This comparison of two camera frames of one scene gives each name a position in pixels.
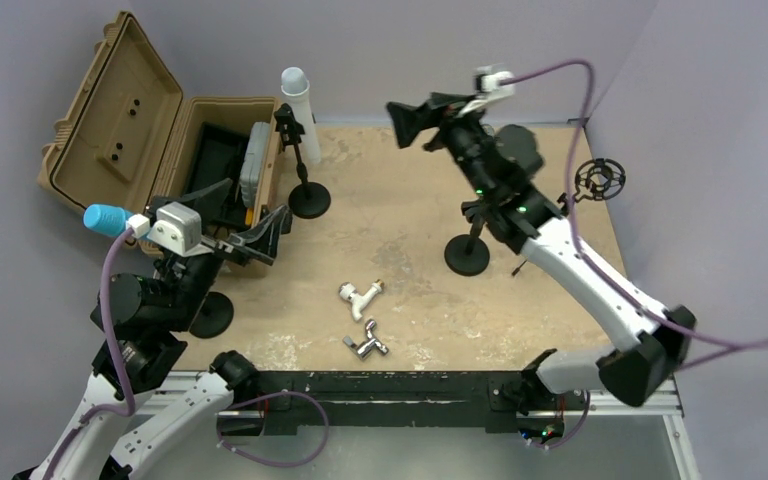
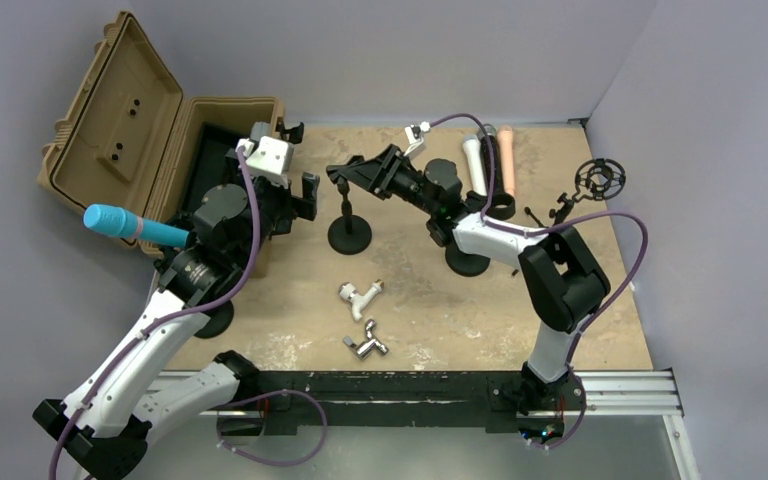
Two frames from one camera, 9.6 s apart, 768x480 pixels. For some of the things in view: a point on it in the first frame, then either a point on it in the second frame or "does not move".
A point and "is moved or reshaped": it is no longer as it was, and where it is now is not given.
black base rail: x=289 y=402 does not move
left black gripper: x=261 y=241 -> x=294 y=206
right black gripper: x=439 y=113 -> x=379 y=174
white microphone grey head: x=295 y=93 is moved or reshaped
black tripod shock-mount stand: x=598 y=179 does not move
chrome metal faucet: x=364 y=348 does not move
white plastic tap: x=347 y=291 does not move
